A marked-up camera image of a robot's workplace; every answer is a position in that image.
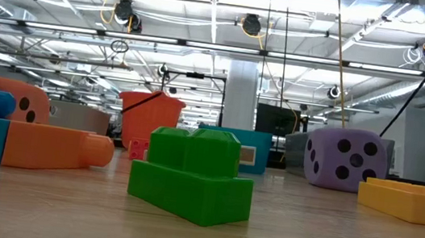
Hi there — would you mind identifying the purple foam die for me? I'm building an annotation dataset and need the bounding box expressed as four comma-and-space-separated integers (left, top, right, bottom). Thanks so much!
300, 123, 393, 197

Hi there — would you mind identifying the orange peg block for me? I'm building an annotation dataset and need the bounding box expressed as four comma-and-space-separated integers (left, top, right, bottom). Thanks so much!
1, 119, 117, 180

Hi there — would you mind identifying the orange foam die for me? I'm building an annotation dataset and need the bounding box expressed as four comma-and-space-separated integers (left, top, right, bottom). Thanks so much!
0, 76, 54, 127

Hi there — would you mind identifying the yellow flat lego brick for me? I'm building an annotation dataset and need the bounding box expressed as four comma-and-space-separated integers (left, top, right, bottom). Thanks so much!
354, 176, 425, 227

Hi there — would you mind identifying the smoky grey translucent bin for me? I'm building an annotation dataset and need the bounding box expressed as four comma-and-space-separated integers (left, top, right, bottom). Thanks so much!
281, 127, 396, 189

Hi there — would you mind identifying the black monitor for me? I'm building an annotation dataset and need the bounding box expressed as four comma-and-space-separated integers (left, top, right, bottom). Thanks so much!
254, 102, 303, 139

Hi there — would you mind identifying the teal plastic bin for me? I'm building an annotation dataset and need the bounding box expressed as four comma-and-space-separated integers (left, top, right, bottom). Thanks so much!
193, 123, 274, 176

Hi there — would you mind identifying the white square column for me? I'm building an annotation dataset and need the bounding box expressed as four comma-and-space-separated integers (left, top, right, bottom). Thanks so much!
221, 59, 261, 132

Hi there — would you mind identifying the green two-stud block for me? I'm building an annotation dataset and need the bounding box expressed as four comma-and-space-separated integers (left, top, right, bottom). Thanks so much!
123, 119, 261, 233

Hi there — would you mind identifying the orange pumpkin bucket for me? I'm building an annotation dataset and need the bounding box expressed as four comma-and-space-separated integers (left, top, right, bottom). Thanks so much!
112, 85, 188, 157

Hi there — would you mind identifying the orange lego brick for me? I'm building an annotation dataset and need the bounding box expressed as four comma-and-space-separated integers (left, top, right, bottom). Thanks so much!
127, 136, 151, 163

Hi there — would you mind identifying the clear light grey bin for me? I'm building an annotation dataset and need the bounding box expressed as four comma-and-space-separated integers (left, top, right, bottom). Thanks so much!
44, 98, 113, 138

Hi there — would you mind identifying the black aluminium table frame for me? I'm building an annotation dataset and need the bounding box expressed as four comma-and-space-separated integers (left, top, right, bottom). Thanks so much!
385, 174, 425, 187

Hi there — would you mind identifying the small black ceiling cable reel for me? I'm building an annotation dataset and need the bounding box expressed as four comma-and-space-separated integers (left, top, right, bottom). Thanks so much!
155, 62, 171, 80
327, 84, 343, 101

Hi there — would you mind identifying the yellow cable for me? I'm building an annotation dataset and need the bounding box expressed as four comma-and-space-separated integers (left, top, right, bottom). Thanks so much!
321, 0, 361, 129

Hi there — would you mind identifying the thin black hanging cable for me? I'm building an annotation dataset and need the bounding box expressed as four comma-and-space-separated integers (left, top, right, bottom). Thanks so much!
252, 0, 273, 133
266, 0, 297, 152

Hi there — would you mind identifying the black background rig frame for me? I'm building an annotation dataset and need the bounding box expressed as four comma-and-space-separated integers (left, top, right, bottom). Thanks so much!
157, 68, 229, 127

